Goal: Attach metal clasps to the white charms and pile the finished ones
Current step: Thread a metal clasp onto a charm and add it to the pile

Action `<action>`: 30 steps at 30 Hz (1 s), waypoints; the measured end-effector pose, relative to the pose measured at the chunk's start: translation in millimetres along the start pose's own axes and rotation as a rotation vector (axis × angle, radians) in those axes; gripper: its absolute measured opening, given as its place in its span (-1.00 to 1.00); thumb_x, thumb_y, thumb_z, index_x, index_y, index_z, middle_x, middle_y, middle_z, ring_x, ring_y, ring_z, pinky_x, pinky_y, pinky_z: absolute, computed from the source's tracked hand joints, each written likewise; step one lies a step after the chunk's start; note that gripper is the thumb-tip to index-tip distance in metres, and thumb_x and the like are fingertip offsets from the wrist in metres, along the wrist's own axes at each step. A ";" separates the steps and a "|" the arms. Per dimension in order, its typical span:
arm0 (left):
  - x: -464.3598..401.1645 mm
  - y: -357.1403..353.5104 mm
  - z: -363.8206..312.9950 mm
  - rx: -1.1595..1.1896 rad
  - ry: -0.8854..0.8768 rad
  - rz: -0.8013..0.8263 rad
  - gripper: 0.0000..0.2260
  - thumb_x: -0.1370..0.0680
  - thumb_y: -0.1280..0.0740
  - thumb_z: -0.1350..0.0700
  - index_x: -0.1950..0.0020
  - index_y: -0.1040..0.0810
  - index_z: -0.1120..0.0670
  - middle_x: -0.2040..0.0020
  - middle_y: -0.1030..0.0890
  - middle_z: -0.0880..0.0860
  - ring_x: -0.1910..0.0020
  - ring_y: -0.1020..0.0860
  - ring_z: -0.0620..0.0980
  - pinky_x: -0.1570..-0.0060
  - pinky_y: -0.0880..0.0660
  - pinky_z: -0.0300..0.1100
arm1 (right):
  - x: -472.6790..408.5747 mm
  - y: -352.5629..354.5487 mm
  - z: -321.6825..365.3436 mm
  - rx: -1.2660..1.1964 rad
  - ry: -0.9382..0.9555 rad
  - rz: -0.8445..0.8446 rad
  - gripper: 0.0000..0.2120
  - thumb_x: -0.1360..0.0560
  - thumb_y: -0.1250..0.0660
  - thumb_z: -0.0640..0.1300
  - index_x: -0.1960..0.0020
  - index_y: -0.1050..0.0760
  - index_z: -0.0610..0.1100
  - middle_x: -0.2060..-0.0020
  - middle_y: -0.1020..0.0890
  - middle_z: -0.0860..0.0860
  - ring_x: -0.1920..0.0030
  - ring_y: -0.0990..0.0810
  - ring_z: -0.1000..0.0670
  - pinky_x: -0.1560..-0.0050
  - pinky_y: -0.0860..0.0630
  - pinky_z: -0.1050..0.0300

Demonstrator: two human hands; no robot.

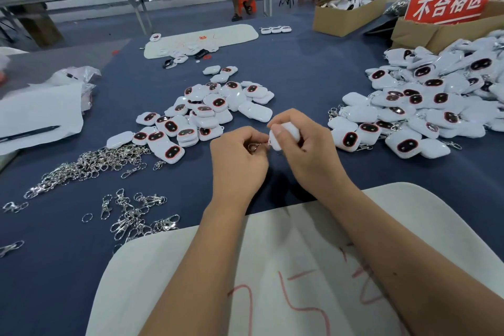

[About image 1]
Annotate white paper sheet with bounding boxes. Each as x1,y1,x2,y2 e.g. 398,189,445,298
0,83,85,156

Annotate person's left hand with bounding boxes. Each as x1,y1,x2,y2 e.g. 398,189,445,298
209,126,271,211

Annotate person's right forearm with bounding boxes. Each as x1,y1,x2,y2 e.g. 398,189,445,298
329,181,504,336

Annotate long white foam board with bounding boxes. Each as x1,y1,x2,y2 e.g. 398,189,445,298
143,24,259,60

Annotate black pen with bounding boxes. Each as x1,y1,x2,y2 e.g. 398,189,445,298
0,125,61,144

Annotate white foam board red marks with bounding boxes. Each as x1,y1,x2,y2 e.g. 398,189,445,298
85,182,504,336

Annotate person's right hand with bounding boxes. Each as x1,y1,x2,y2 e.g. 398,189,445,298
268,109,357,199

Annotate white tag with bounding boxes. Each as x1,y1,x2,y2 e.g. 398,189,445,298
268,121,302,152

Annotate person's left forearm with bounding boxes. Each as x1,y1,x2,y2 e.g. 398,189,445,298
140,202,257,336

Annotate open cardboard box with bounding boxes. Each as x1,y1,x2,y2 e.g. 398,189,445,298
312,0,395,38

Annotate flat brown cardboard box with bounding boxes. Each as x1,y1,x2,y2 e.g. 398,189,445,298
391,0,504,53

